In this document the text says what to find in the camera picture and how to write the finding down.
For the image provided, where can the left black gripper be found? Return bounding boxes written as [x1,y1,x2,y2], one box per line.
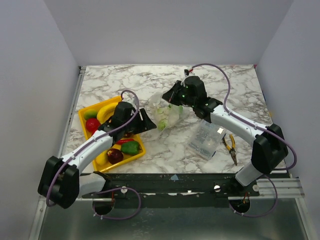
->
[123,108,157,135]

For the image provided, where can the clear zip top bag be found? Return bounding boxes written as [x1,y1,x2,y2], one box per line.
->
[148,92,184,133]

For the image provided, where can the green striped ball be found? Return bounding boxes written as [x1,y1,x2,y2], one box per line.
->
[157,119,168,132]

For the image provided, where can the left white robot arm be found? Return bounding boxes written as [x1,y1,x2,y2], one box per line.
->
[37,101,157,209]

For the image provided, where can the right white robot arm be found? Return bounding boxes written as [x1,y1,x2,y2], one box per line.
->
[162,76,289,196]

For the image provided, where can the dark red apple rear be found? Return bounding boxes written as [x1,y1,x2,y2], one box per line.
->
[124,132,134,138]

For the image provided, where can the dark red apple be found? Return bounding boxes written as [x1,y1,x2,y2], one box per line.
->
[106,148,124,165]
[124,132,134,138]

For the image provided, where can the green bell pepper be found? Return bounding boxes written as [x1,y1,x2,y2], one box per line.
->
[120,141,141,156]

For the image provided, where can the red chili pepper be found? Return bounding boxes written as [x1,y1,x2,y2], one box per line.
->
[116,138,134,145]

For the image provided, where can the dark red apple front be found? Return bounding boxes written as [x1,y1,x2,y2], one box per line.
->
[106,148,124,165]

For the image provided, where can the red tomato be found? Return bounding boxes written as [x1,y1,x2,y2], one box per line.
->
[85,118,101,134]

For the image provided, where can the green mango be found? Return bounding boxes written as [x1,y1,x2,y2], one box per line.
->
[83,108,98,121]

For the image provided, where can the clear plastic parts box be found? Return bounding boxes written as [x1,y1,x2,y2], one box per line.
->
[186,120,226,160]

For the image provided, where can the yellow plastic tray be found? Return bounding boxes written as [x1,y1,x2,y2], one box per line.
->
[78,96,146,173]

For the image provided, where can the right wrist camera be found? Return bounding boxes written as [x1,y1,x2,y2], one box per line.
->
[181,68,194,85]

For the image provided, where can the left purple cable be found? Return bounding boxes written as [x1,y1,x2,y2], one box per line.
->
[46,89,142,221]

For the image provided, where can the purple cable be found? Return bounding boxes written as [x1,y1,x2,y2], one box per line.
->
[183,62,298,218]
[46,89,142,221]

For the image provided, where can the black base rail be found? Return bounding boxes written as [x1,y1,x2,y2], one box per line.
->
[81,172,292,208]

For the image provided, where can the yellow handled pliers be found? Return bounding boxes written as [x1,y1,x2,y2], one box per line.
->
[222,134,238,166]

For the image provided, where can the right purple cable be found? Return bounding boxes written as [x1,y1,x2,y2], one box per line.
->
[183,62,298,218]

